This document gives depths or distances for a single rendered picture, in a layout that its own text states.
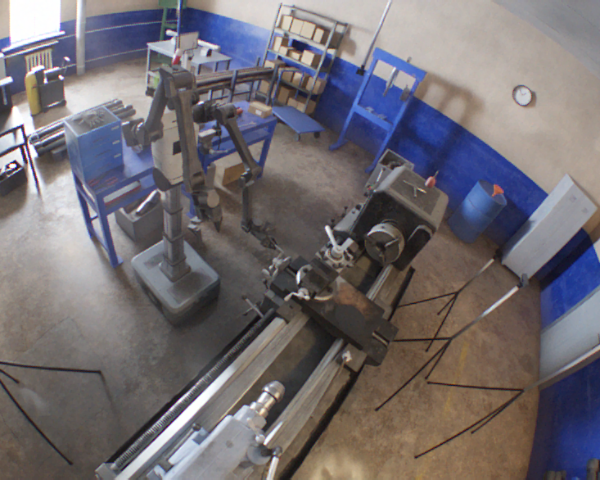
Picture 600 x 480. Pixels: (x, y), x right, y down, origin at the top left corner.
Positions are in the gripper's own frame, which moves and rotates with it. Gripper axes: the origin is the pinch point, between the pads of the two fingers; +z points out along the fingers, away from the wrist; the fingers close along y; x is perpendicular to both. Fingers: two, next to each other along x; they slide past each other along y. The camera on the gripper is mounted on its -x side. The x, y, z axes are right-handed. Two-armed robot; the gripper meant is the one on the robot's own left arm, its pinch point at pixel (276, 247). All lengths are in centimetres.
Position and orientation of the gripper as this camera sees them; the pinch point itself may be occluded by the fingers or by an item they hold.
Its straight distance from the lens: 188.6
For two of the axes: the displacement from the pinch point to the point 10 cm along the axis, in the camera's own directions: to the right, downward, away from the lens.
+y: 2.8, -0.2, 9.6
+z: 7.9, 5.8, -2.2
